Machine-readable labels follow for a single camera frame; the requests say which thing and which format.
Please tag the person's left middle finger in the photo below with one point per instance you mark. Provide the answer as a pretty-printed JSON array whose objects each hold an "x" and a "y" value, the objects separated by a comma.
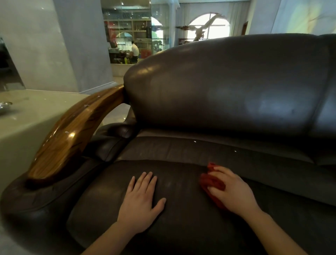
[{"x": 147, "y": 184}]

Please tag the small metal dish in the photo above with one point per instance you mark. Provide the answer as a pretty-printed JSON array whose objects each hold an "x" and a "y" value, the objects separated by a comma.
[{"x": 5, "y": 105}]

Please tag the red cleaning cloth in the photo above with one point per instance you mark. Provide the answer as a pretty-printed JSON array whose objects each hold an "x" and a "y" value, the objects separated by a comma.
[{"x": 210, "y": 181}]

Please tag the polished wooden sofa armrest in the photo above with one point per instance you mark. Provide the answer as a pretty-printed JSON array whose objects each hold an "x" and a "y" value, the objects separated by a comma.
[{"x": 70, "y": 136}]

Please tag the person's left hand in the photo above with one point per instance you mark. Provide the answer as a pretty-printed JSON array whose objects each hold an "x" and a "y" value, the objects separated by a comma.
[{"x": 137, "y": 207}]

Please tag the wooden display shelf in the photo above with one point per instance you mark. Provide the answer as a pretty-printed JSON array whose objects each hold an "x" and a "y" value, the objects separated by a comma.
[{"x": 131, "y": 34}]

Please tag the person's right thumb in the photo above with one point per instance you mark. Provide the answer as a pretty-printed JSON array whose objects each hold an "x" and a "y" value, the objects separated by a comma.
[{"x": 215, "y": 191}]

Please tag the white sheer curtain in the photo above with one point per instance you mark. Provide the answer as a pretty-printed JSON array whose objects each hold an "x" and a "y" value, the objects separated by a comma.
[{"x": 237, "y": 18}]

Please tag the person's left thumb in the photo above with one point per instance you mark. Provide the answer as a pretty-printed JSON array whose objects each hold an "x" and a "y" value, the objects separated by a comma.
[{"x": 159, "y": 206}]

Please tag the person's right middle finger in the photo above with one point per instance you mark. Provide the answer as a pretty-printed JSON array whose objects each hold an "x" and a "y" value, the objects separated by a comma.
[{"x": 224, "y": 170}]

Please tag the person's left forearm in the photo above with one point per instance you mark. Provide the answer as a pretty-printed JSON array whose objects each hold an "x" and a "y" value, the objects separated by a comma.
[{"x": 112, "y": 241}]

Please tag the person's right hand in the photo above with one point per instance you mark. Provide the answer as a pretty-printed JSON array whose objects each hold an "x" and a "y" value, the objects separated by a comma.
[{"x": 237, "y": 195}]

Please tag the glass partition panel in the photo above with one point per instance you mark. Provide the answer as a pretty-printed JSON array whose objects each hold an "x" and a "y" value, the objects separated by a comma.
[{"x": 160, "y": 29}]

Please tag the person's left little finger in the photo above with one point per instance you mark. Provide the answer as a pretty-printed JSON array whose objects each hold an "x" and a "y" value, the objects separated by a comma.
[{"x": 130, "y": 186}]

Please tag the dark brown leather sofa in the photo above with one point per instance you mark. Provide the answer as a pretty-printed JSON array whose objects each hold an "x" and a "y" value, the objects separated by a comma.
[{"x": 225, "y": 89}]

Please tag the arched window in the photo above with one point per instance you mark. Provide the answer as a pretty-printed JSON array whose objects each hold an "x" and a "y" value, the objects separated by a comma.
[{"x": 217, "y": 27}]

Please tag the person's right forearm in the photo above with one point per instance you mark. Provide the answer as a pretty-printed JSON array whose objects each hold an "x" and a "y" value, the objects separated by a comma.
[{"x": 273, "y": 233}]

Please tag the carved wooden eagle sculpture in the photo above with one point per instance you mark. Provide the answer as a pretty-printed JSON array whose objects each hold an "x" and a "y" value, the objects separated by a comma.
[{"x": 200, "y": 29}]

